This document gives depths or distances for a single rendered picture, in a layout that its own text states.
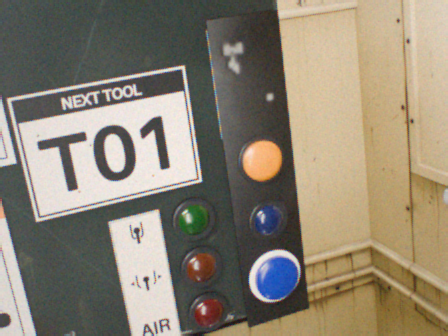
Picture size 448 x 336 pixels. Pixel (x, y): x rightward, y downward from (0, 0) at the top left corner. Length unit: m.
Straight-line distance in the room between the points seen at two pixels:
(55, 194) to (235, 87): 0.12
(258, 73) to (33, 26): 0.13
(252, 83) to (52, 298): 0.17
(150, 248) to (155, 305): 0.04
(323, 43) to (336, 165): 0.32
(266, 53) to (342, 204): 1.33
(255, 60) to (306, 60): 1.18
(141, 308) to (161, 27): 0.17
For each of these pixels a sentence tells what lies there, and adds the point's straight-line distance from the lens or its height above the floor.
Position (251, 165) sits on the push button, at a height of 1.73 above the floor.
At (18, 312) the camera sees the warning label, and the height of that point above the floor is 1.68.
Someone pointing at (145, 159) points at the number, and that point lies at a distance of 0.36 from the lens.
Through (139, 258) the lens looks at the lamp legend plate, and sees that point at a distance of 0.37.
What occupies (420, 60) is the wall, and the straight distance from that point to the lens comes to 1.41.
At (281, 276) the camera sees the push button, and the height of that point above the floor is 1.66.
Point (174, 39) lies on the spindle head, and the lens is 0.35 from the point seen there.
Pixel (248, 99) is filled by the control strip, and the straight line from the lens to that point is 0.37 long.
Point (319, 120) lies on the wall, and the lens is 1.59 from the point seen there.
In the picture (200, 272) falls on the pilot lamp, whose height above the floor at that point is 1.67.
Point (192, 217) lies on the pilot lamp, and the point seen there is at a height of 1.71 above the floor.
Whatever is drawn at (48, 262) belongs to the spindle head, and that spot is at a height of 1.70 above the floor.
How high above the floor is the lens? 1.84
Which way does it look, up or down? 17 degrees down
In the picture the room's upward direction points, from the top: 8 degrees counter-clockwise
